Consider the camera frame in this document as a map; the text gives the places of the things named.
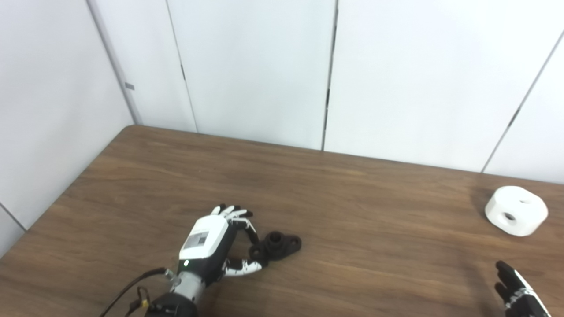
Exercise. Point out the black flanged holder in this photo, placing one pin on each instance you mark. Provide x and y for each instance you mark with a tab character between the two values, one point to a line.
277	247

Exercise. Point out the round white piece with holes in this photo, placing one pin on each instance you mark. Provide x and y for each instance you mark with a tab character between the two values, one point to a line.
528	220

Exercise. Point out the small grey wall tag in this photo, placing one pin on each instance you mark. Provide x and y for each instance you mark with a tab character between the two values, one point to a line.
129	86

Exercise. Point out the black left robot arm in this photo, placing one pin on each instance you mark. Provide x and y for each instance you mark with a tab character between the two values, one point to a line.
176	306

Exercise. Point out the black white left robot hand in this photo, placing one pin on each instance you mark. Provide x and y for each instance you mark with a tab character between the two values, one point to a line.
205	237

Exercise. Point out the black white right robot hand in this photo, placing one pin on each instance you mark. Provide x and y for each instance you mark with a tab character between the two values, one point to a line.
522	299

